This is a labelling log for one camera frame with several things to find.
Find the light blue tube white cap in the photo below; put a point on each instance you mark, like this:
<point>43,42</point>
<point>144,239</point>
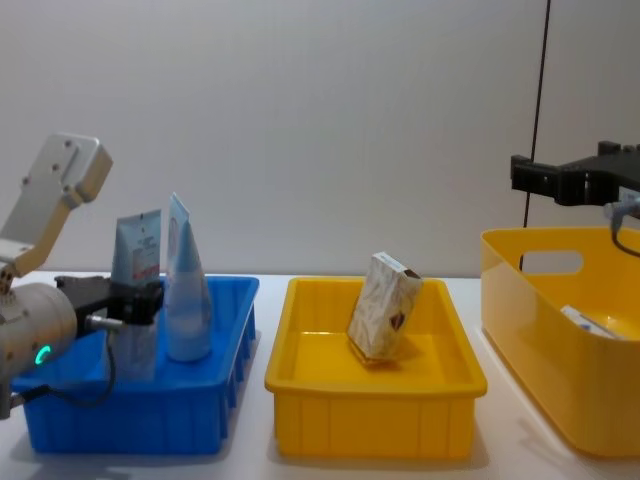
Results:
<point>187,300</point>

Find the small white flat box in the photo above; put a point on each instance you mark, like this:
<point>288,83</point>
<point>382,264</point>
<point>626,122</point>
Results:
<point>590,320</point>

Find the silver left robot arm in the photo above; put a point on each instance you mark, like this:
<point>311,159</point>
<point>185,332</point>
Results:
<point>35,320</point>

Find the tall yellow plastic basket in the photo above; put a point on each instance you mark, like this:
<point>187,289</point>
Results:
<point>565,380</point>

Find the blue plastic tray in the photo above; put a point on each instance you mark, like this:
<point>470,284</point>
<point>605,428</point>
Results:
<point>165,415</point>

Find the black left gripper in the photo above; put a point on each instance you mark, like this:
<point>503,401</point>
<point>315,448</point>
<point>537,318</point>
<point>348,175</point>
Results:
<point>85,295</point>

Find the shallow yellow plastic tray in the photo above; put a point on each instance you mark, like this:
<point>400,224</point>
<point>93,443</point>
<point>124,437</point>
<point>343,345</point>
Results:
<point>370,410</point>

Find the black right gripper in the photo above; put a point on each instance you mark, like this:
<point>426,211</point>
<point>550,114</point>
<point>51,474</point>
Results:
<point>600,175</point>

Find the grey-blue squeeze tube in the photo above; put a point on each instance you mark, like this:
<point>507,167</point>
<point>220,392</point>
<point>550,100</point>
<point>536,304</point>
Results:
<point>136,245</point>

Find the beige patterned carton box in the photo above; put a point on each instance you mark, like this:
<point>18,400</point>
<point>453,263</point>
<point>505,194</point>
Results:
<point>382,305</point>

